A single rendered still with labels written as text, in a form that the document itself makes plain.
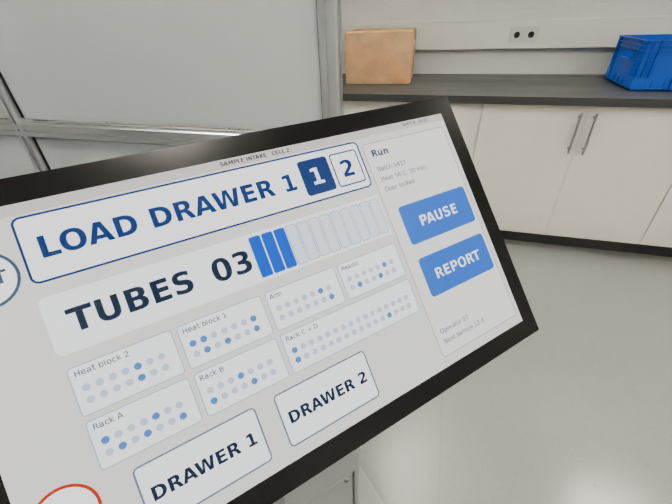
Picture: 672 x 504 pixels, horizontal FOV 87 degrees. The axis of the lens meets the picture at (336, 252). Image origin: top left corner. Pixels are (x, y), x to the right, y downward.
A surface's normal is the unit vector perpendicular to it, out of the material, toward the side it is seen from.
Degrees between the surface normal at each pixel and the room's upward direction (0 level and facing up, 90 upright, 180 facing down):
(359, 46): 89
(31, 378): 50
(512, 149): 90
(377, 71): 92
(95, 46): 90
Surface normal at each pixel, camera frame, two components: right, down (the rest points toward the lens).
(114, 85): -0.27, 0.55
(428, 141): 0.37, -0.17
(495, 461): -0.03, -0.82
